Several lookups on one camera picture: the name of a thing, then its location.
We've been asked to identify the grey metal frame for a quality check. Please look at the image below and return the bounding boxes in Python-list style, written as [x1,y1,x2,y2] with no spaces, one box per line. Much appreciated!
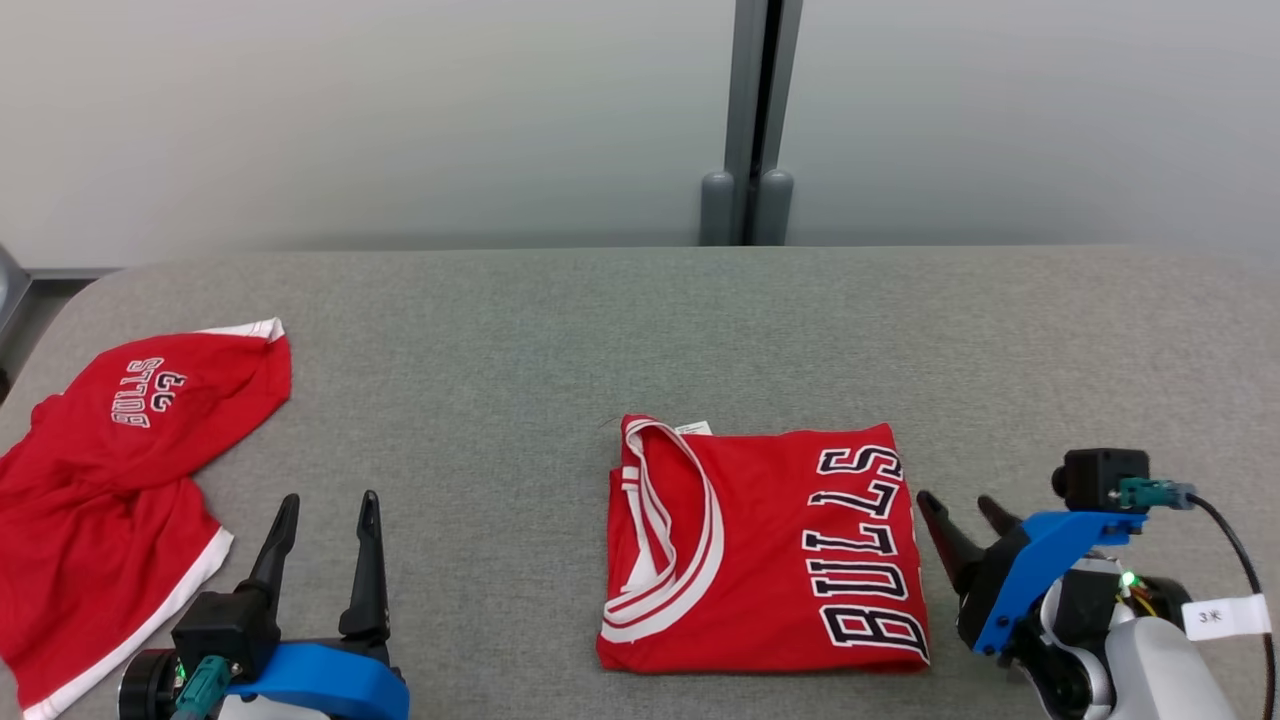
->
[0,244,32,343]

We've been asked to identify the red shorts with white stripe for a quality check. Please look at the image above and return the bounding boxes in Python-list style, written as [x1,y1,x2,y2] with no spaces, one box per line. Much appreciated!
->
[0,318,294,720]

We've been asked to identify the white cable label tag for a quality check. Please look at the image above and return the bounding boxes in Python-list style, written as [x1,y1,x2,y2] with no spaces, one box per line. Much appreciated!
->
[1181,594,1272,642]

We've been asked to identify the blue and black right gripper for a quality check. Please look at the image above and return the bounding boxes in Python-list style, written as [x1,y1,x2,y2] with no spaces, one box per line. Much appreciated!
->
[915,490,1148,657]

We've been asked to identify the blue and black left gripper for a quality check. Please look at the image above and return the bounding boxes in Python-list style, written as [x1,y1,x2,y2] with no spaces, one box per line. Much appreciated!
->
[225,489,412,720]

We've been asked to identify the left camera cable, teal plug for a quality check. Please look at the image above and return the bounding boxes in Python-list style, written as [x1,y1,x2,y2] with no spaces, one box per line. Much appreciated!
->
[169,654,234,720]

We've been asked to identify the red Bulls basketball jersey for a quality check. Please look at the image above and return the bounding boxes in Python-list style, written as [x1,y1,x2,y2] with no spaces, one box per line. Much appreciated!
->
[596,414,934,675]

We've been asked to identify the grey wall post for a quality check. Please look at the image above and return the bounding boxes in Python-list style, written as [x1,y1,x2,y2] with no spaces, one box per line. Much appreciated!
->
[697,0,805,248]

